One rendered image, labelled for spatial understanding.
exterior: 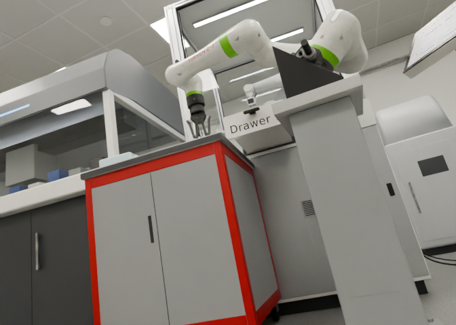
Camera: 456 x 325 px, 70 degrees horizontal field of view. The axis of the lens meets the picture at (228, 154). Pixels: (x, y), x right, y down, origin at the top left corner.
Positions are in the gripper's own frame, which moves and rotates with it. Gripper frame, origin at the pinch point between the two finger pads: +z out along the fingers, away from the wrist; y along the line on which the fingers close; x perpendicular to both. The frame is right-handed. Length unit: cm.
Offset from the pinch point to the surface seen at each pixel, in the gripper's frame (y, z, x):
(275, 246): -25, 56, -16
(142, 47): 59, -193, -168
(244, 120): -21.3, -0.2, 18.3
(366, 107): -85, -2, 0
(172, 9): 6, -107, -24
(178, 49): 6, -75, -24
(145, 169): 22.1, 18.2, 33.1
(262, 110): -30.1, -2.0, 20.6
